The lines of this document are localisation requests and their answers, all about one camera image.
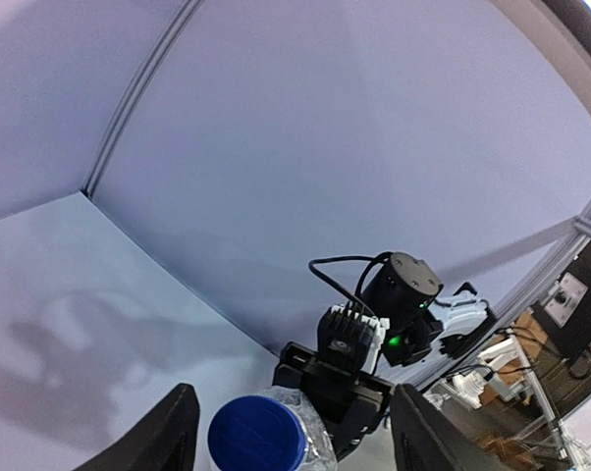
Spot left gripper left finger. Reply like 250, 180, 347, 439
78, 383, 200, 471

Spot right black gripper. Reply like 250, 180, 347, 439
273, 341, 393, 460

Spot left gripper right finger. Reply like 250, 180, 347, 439
390, 385, 492, 470

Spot blue bottle cap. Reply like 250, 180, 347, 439
207, 395, 307, 471

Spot clear bottle blue label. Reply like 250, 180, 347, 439
258, 386, 339, 470

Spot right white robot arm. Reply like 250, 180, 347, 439
273, 251, 496, 459

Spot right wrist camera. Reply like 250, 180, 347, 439
317, 305, 391, 376

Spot right aluminium corner post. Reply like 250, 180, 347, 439
81, 0, 203, 199

